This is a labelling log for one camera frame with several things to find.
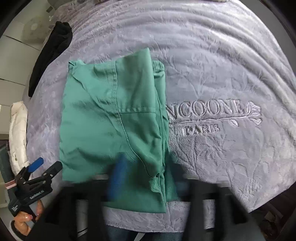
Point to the white puffer jacket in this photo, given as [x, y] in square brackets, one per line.
[18, 136]

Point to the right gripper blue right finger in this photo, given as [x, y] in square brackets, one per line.
[189, 190]

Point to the white wardrobe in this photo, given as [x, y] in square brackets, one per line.
[18, 57]

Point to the green work jacket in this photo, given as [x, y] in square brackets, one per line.
[119, 107]

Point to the white round fan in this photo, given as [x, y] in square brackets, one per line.
[36, 29]

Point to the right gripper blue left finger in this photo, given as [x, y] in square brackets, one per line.
[104, 190]

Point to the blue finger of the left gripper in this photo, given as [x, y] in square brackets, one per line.
[50, 170]
[25, 172]

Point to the person's left hand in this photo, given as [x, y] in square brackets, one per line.
[22, 218]

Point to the lavender embossed bedspread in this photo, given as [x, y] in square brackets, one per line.
[230, 88]

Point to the black folded garment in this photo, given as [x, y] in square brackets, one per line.
[58, 41]

